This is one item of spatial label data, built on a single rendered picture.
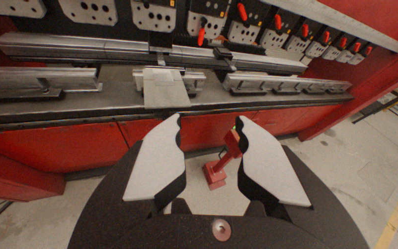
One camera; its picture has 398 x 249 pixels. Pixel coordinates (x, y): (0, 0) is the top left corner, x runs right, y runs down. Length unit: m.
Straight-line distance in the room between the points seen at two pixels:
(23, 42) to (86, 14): 0.53
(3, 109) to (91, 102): 0.30
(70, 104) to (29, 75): 0.17
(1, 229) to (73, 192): 0.43
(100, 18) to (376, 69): 2.35
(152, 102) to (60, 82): 0.45
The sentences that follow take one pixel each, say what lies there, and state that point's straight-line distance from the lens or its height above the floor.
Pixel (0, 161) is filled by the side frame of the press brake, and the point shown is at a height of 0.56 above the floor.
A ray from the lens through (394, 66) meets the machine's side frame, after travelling 2.27.
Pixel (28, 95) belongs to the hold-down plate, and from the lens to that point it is 0.87.
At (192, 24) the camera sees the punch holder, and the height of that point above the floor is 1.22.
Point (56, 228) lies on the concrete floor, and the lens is 1.57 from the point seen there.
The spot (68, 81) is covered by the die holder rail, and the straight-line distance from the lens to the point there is 0.82.
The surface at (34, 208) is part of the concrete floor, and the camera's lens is 1.69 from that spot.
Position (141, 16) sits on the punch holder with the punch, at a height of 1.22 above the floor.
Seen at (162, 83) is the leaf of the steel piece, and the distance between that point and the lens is 0.59.
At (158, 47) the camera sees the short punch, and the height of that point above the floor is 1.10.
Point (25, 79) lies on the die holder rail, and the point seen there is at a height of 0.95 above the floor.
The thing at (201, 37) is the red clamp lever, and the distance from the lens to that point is 0.62.
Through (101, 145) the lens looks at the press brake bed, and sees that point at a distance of 1.00.
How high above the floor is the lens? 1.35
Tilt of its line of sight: 50 degrees down
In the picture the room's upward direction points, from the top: 19 degrees clockwise
